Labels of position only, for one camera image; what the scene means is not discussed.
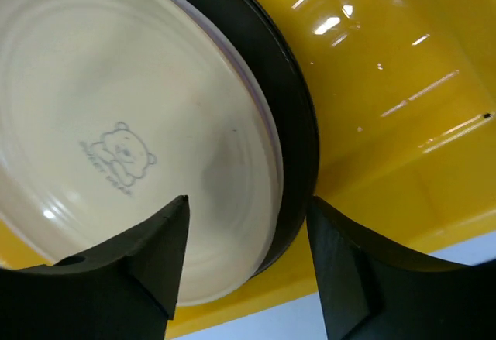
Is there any purple plate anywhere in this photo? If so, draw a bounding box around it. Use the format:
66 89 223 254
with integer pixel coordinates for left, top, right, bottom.
153 0 281 186

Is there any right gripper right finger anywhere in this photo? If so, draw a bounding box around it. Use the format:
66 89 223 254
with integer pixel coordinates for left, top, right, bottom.
307 197 495 339

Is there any cream white plate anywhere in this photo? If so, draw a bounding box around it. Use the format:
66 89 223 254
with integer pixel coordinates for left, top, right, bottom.
1 0 284 306

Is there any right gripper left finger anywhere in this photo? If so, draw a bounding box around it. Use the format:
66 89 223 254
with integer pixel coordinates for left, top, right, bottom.
1 195 190 339

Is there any dark metal plate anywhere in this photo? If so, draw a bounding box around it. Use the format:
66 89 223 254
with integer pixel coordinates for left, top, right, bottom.
186 0 319 273

